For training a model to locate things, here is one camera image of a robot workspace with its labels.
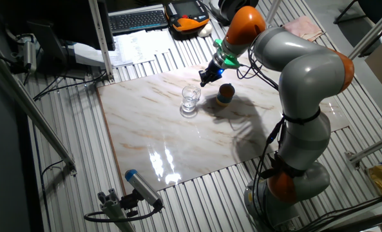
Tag aluminium diagonal frame beam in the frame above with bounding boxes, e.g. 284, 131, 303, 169
0, 44, 77, 177

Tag silver camera with blue cap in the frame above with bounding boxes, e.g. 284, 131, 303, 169
124, 169, 164, 209

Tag aluminium slanted frame bar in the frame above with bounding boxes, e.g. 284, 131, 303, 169
347, 1, 382, 61

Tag silver camera on bracket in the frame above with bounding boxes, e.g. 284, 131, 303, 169
16, 34, 37, 74

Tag green camera mount plate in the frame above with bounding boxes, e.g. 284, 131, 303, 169
213, 38, 242, 69

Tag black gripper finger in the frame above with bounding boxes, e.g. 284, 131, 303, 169
203, 75, 222, 87
199, 70, 209, 88

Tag aluminium low frame bar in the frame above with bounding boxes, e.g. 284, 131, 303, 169
345, 131, 382, 170

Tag orange black teach pendant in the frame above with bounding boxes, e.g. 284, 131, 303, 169
164, 0, 210, 33

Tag white marble pattern board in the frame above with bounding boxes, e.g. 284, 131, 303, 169
96, 56, 351, 196

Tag black camera clamp bracket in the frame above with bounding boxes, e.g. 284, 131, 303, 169
119, 189, 143, 217

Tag black office chair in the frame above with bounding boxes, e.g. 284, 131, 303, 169
333, 0, 382, 58

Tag white printed paper sheet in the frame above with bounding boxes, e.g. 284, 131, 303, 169
113, 32, 146, 67

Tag aluminium upright frame post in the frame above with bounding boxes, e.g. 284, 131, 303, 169
88, 0, 115, 81

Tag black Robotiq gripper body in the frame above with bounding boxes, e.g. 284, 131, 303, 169
206, 61, 225, 80

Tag clear glass mug with water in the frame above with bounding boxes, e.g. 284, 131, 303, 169
180, 84, 202, 113

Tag yellow plastic bag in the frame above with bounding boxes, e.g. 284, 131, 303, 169
366, 164, 382, 196

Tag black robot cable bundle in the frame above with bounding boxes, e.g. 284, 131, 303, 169
235, 48, 287, 232

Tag orange cup with blue band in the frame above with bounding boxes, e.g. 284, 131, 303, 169
215, 82, 236, 108

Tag white rounded object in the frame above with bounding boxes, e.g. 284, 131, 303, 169
197, 23, 213, 38

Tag aluminium profile camera stand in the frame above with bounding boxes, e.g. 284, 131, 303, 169
97, 188, 137, 232

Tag black computer keyboard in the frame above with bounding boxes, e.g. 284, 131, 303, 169
108, 8, 169, 35

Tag black camera cable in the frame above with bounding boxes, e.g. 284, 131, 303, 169
83, 206, 162, 223

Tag slim aluminium post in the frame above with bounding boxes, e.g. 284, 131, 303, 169
264, 0, 283, 26

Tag pink cloth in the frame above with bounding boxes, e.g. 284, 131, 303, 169
283, 15, 326, 43

